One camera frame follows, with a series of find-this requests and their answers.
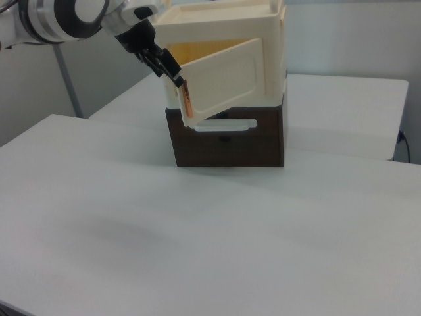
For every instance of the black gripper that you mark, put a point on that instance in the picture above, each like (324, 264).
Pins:
(138, 36)

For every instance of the cream cabinet door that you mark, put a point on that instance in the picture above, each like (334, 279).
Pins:
(223, 82)

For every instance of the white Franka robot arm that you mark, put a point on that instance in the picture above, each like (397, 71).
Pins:
(65, 16)

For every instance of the cream plastic cabinet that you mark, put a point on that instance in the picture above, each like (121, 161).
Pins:
(230, 23)

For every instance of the grey metal pole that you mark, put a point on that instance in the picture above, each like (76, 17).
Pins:
(67, 82)

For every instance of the dark brown drawer box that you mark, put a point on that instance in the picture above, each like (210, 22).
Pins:
(230, 151)

